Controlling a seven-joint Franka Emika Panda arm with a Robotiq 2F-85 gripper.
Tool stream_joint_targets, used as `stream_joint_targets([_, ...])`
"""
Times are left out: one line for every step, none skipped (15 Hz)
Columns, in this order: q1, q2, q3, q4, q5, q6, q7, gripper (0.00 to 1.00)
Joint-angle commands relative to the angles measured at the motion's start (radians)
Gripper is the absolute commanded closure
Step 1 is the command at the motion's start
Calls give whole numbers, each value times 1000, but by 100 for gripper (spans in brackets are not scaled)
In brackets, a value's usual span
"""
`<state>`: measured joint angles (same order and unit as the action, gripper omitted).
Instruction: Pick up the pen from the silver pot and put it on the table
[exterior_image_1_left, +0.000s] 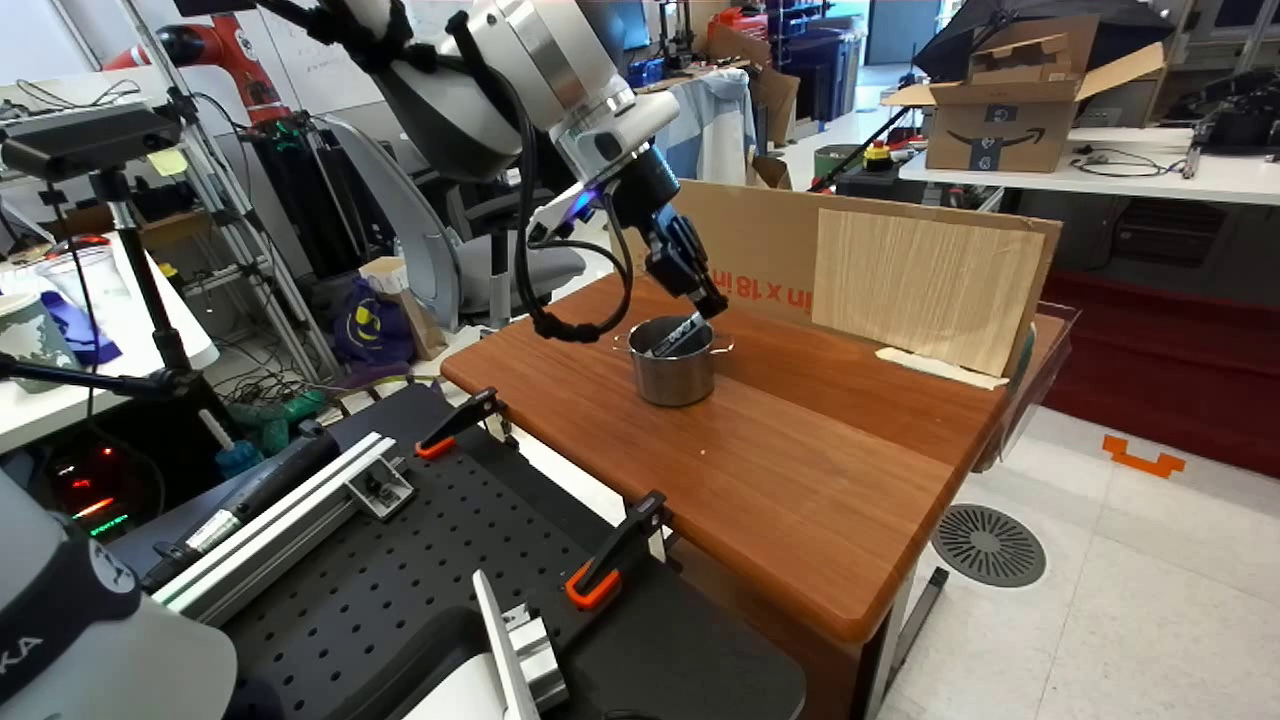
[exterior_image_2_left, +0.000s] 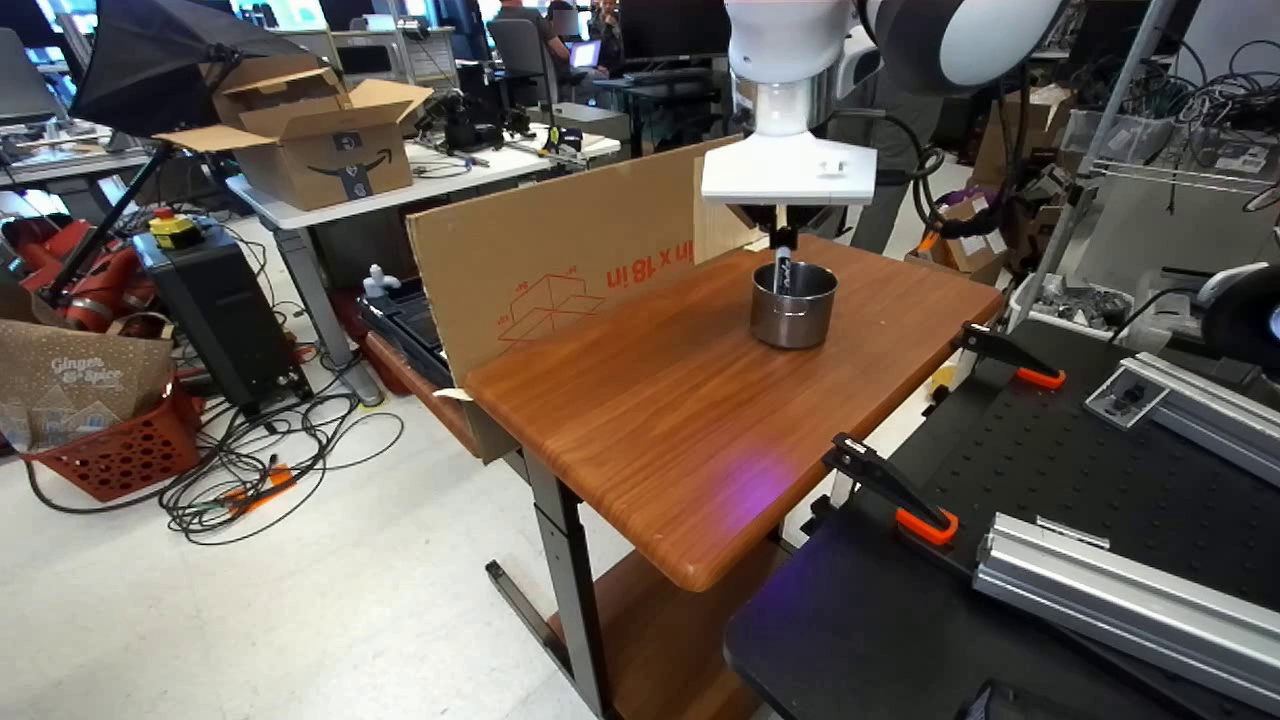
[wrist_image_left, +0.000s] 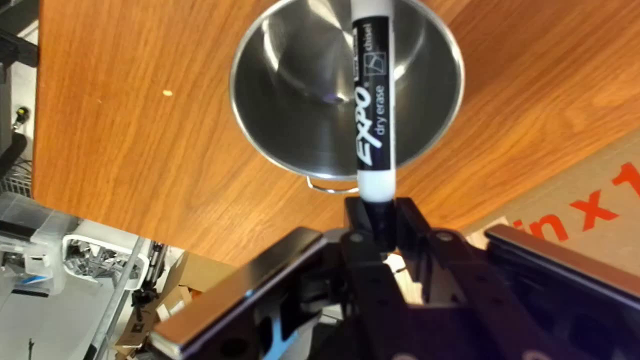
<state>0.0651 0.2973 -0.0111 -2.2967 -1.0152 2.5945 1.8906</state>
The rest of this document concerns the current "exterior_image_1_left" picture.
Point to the Franka gripper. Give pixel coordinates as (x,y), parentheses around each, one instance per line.
(653,202)

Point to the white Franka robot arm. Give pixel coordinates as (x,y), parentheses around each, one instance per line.
(532,54)

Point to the small silver metal pot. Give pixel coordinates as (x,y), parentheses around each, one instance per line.
(668,383)

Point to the light blue jacket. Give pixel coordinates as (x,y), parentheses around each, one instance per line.
(722,127)

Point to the black equipment box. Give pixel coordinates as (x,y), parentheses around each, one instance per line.
(843,174)

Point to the light corrugated cardboard sheet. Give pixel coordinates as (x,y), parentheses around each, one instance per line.
(922,286)

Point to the grey office chair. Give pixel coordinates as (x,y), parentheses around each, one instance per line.
(482,286)

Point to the yellow red emergency stop button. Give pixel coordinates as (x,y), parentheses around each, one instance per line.
(883,149)

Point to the black orange bar clamp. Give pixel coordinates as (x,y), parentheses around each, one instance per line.
(615,552)
(462,421)

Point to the dark computer monitor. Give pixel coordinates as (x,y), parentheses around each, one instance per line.
(627,24)

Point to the purple bag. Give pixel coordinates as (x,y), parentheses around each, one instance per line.
(367,326)

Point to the open Amazon cardboard box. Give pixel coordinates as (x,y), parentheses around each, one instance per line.
(1001,127)

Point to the black perforated breadboard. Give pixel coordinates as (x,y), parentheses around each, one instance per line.
(400,584)

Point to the green plastic tool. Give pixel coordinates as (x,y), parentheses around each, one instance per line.
(274,427)

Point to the white side table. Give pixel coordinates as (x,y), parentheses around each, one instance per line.
(1202,183)

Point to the black equipment on table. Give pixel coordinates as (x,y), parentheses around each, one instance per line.
(1243,123)

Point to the blue plastic object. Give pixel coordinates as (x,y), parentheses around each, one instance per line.
(75,326)

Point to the black controller with lights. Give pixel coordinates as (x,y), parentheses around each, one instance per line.
(93,484)

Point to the white work desk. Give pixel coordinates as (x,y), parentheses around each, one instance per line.
(25,402)

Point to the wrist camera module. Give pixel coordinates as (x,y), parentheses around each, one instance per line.
(572,205)

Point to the grey table leg frame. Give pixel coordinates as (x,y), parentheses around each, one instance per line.
(922,622)

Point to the aluminium extrusion rail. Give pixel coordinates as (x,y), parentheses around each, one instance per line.
(507,643)

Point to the aluminium rail with end plate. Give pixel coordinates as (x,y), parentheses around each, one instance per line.
(267,525)

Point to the black camera tripod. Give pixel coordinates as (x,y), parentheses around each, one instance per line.
(162,323)

